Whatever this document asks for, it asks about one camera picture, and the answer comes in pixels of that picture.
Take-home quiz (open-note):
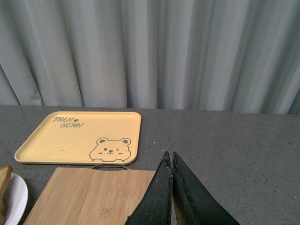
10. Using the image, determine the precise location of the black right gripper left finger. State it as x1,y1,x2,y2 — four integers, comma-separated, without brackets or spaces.
126,152,173,225

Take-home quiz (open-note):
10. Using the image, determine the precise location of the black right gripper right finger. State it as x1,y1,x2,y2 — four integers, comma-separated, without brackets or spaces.
172,152,239,225

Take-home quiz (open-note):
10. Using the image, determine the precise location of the white round plate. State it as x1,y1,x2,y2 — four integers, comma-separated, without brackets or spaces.
3,173,28,225

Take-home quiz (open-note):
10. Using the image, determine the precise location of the bread slice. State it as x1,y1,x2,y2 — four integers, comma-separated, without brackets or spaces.
0,165,13,225

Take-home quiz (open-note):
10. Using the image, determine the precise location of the metal board hanging loop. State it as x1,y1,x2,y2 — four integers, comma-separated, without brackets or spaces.
91,164,130,171

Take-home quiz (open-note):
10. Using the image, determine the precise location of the yellow bear tray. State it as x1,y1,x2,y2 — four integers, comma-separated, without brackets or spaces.
15,112,141,165

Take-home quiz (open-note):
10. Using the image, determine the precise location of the bamboo cutting board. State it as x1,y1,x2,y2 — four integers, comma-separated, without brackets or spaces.
25,168,155,225

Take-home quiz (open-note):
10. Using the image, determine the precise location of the grey curtain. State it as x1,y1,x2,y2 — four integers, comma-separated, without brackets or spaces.
0,0,300,114

